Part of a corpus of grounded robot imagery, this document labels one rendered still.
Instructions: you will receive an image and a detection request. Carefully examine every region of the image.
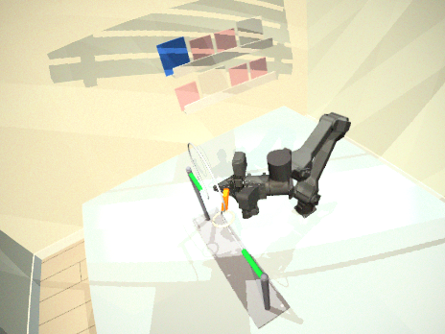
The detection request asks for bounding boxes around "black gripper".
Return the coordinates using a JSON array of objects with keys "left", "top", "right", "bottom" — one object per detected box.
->
[{"left": 218, "top": 151, "right": 270, "bottom": 203}]

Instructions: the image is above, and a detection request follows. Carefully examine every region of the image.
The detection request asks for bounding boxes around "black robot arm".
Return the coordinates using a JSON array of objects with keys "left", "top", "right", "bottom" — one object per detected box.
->
[{"left": 236, "top": 112, "right": 351, "bottom": 219}]

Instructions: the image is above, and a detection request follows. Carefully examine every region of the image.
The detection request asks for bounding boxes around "orange handle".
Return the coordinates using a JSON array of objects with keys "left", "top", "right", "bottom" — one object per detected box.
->
[{"left": 212, "top": 188, "right": 235, "bottom": 228}]

